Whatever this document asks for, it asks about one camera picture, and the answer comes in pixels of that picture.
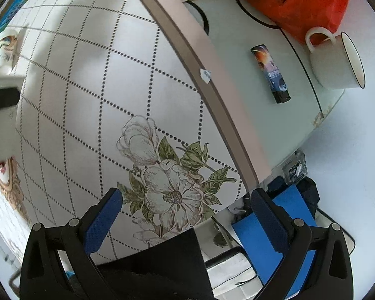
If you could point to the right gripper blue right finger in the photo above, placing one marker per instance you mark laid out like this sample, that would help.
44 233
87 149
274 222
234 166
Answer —
275 221

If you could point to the blue folder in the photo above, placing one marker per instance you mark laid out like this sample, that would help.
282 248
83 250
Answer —
282 275

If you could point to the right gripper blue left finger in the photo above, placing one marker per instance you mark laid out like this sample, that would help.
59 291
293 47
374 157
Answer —
99 219

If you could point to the white ceramic mug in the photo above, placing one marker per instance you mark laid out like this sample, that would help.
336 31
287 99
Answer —
335 60

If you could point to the white paper cup upright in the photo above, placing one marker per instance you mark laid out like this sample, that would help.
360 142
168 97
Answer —
3 53

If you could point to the dark printed lighter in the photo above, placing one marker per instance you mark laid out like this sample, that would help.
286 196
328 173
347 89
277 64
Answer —
271 73

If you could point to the floral diamond pattern tablecloth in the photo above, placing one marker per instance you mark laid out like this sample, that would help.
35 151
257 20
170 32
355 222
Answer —
126 94

